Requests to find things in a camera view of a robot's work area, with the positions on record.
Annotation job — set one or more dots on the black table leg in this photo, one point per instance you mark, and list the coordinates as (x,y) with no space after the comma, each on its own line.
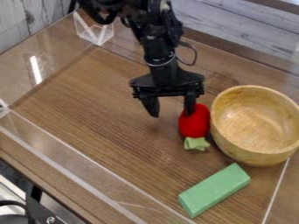
(36,193)

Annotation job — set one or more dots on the wooden bowl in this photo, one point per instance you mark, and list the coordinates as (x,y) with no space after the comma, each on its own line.
(255,125)

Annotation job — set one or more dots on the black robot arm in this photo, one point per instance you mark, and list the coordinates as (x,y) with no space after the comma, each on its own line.
(158,31)

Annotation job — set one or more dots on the red plush strawberry toy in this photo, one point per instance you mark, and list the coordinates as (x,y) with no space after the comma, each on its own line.
(194,128)

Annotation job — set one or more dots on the black metal bracket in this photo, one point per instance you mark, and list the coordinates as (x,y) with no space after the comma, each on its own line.
(39,214)

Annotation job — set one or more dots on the clear acrylic corner bracket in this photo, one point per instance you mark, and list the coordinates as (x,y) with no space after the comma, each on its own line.
(96,34)

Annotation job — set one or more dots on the clear acrylic tray wall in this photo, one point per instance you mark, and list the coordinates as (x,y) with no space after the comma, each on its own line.
(76,134)

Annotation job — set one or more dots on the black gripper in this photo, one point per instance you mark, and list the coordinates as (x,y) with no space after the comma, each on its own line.
(167,80)

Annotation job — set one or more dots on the green rectangular block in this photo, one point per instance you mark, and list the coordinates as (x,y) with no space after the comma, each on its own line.
(213,190)

